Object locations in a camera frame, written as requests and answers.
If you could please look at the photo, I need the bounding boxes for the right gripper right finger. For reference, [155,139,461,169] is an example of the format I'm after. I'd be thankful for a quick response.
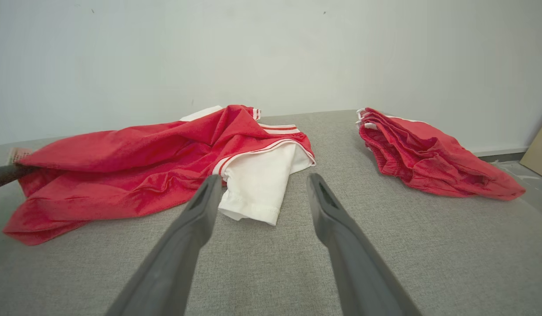
[307,173,423,316]

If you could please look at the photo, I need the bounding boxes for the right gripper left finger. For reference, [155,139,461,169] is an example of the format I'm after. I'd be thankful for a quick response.
[105,175,223,316]

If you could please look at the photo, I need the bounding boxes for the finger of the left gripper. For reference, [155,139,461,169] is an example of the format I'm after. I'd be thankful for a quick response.
[0,163,39,191]

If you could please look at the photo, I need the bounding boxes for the red and white jersey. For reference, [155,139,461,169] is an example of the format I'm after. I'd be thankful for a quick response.
[3,104,316,246]

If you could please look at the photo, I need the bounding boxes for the red shorts with white trim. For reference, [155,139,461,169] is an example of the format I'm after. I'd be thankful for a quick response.
[356,108,527,201]

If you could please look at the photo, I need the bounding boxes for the black skirting strip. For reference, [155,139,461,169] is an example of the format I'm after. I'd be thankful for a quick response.
[473,147,528,158]

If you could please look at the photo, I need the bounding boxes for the tan cardboard board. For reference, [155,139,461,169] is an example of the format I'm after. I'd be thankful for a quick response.
[520,113,542,181]

